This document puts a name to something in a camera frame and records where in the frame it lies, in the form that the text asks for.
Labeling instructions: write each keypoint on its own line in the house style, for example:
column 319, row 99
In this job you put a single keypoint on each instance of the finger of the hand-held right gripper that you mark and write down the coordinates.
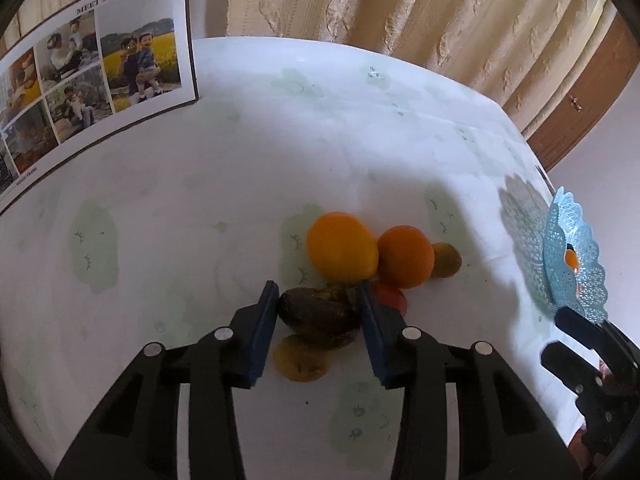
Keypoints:
column 575, row 319
column 557, row 357

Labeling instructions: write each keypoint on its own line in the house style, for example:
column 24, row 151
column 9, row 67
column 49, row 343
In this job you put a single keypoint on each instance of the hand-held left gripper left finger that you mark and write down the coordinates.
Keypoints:
column 262, row 332

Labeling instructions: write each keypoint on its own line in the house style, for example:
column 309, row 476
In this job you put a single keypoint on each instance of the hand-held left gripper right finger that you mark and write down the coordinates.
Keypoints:
column 373, row 336

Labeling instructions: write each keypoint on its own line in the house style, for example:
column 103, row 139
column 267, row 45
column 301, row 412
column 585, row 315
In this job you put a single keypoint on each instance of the dark brown fruit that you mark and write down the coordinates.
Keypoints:
column 317, row 316

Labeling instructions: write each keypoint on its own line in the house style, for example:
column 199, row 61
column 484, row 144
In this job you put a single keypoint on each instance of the small orange fruit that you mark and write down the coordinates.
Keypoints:
column 571, row 258

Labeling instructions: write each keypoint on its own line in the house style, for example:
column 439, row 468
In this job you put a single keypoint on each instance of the light blue lattice basket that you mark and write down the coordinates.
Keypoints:
column 575, row 240

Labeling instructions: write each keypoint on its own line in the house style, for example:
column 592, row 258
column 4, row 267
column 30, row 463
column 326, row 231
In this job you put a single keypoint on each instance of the red tomato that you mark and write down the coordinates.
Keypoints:
column 391, row 297

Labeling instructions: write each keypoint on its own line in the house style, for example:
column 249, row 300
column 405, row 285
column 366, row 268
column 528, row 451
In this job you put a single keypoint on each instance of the yellow spotted fruit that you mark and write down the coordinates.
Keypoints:
column 300, row 361

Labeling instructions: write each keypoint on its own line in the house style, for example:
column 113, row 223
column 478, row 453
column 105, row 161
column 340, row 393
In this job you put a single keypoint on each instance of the round deep orange tangerine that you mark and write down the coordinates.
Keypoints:
column 405, row 256

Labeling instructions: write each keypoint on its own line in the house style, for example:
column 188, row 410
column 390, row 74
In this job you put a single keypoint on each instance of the large orange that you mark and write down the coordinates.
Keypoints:
column 341, row 247

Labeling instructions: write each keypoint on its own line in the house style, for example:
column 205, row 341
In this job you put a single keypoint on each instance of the brown kiwi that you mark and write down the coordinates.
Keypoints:
column 446, row 259

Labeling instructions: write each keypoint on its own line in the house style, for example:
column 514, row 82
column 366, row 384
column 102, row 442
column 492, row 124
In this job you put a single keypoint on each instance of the white green printed tablecloth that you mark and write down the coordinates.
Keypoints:
column 200, row 170

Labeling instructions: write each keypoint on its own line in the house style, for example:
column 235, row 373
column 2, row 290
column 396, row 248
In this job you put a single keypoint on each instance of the photo collage poster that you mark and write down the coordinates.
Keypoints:
column 90, row 75

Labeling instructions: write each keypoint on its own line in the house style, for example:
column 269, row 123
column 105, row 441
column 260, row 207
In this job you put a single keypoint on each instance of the cream embroidered curtain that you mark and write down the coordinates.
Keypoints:
column 400, row 15

